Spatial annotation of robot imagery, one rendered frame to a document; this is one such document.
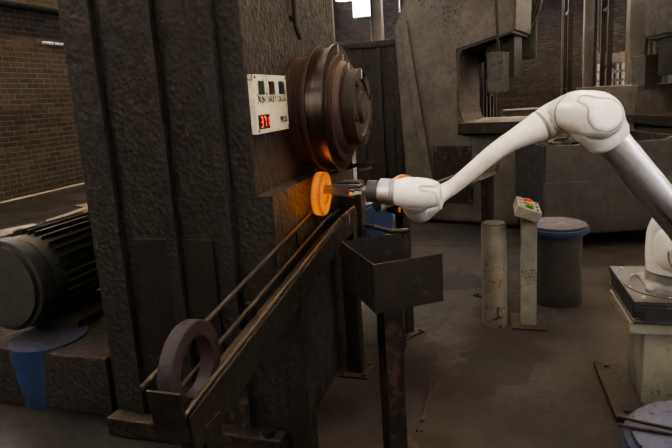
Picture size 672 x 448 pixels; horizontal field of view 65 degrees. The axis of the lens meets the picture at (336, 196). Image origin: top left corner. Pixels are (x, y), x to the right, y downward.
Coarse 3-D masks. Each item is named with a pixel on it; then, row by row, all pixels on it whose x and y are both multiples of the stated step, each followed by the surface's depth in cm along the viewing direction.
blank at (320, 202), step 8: (320, 176) 183; (328, 176) 190; (312, 184) 181; (320, 184) 181; (328, 184) 190; (312, 192) 181; (320, 192) 181; (312, 200) 181; (320, 200) 181; (328, 200) 191; (312, 208) 183; (320, 208) 182; (328, 208) 191
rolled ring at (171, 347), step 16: (192, 320) 108; (176, 336) 103; (192, 336) 106; (208, 336) 112; (176, 352) 101; (208, 352) 114; (160, 368) 100; (176, 368) 101; (208, 368) 113; (160, 384) 100; (176, 384) 101
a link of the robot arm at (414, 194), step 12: (396, 180) 178; (408, 180) 176; (420, 180) 175; (432, 180) 176; (396, 192) 176; (408, 192) 174; (420, 192) 173; (432, 192) 173; (396, 204) 178; (408, 204) 176; (420, 204) 174; (432, 204) 174
